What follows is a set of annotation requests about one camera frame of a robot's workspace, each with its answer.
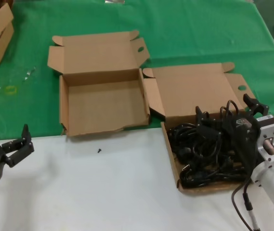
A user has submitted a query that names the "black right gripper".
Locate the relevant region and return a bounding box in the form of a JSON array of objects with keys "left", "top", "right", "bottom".
[{"left": 195, "top": 93, "right": 270, "bottom": 145}]

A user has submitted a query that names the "large open cardboard box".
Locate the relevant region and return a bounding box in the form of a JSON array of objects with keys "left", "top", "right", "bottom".
[{"left": 47, "top": 30, "right": 151, "bottom": 138}]

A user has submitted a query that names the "clear plastic scrap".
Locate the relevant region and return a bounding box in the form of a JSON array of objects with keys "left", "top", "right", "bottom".
[{"left": 23, "top": 66, "right": 37, "bottom": 82}]

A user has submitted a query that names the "green table cloth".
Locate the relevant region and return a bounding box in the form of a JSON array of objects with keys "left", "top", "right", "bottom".
[{"left": 0, "top": 0, "right": 274, "bottom": 142}]

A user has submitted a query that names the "open cardboard box holding cords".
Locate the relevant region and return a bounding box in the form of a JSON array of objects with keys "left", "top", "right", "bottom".
[{"left": 142, "top": 62, "right": 257, "bottom": 193}]

